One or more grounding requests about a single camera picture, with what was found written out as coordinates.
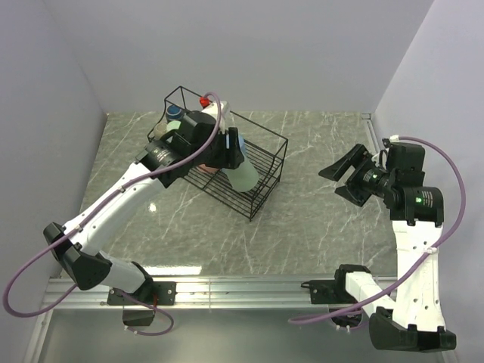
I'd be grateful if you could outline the blue plastic tumbler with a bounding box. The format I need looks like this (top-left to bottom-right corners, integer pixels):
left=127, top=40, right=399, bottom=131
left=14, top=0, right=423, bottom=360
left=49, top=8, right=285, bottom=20
left=226, top=135, right=247, bottom=156

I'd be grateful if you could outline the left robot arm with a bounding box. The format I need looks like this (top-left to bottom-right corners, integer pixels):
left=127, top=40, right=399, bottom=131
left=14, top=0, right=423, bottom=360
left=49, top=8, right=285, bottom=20
left=43, top=111, right=244, bottom=304

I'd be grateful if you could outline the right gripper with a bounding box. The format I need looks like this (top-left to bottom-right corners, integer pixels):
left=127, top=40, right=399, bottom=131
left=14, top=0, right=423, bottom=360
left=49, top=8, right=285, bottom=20
left=318, top=143, right=396, bottom=206

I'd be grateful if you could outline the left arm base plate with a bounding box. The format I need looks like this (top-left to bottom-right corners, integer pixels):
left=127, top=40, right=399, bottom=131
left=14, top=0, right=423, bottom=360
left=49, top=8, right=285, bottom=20
left=107, top=281, right=177, bottom=306

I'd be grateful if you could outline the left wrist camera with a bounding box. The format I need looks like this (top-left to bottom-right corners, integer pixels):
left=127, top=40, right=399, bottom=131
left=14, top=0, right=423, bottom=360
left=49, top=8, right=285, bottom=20
left=199, top=96, right=230, bottom=122

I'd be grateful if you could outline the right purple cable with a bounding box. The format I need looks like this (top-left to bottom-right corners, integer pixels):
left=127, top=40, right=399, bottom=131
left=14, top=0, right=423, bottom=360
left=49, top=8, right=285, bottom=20
left=287, top=135, right=467, bottom=326

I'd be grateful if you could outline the dark blue glazed mug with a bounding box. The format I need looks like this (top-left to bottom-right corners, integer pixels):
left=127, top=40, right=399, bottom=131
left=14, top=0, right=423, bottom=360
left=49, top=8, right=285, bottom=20
left=165, top=104, right=185, bottom=123

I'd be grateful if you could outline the aluminium side rail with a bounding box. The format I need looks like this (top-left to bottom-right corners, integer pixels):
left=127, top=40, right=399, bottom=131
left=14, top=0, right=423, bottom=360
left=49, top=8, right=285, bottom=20
left=361, top=113, right=380, bottom=154

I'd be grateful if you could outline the salmon pink plastic tumbler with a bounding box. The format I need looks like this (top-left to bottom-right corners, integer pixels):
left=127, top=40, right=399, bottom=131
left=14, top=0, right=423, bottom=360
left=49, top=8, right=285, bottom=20
left=198, top=164, right=219, bottom=174

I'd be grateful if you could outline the beige ceramic mug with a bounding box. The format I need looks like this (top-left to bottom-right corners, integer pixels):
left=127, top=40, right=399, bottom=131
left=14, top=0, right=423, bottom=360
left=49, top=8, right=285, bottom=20
left=153, top=123, right=167, bottom=140

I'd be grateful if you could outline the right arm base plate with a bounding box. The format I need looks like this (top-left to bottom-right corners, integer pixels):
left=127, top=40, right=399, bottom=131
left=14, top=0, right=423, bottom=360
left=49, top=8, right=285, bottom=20
left=300, top=279, right=340, bottom=305

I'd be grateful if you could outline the black wire dish rack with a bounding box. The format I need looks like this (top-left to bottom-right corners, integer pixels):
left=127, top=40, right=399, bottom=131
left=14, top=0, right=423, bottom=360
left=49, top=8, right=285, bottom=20
left=147, top=86, right=289, bottom=223

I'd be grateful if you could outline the aluminium mounting rail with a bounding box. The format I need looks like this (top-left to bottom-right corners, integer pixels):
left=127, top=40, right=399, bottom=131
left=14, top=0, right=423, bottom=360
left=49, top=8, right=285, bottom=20
left=41, top=275, right=334, bottom=309

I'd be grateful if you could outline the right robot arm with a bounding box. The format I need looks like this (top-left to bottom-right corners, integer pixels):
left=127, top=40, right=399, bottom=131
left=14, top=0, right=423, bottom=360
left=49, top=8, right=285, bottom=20
left=318, top=141, right=457, bottom=352

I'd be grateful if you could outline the green tumbler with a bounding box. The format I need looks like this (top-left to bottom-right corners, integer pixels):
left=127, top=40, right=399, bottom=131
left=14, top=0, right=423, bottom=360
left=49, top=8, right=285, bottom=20
left=166, top=120, right=182, bottom=132
left=224, top=154, right=259, bottom=192

